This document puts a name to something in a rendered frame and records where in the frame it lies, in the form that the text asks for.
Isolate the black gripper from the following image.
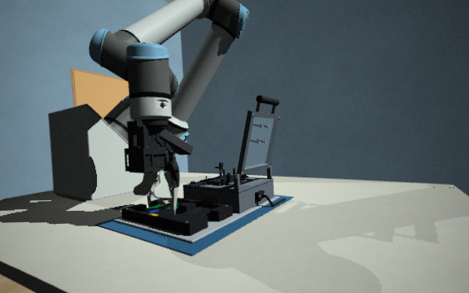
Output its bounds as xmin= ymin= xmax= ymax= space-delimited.
xmin=125 ymin=119 xmax=179 ymax=212

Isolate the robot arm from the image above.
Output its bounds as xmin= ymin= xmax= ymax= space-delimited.
xmin=89 ymin=0 xmax=248 ymax=155

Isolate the green circuit board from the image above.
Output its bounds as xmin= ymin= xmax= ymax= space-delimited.
xmin=139 ymin=199 xmax=183 ymax=213

